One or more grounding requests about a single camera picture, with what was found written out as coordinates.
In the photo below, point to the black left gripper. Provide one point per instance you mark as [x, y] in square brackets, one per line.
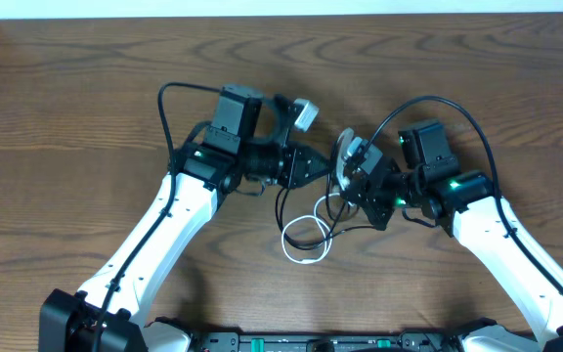
[289, 166]

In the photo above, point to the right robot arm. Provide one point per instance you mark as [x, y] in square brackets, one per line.
[464, 205]

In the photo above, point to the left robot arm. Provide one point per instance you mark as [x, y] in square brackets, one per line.
[109, 312]

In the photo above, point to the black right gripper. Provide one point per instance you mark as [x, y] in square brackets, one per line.
[368, 198]

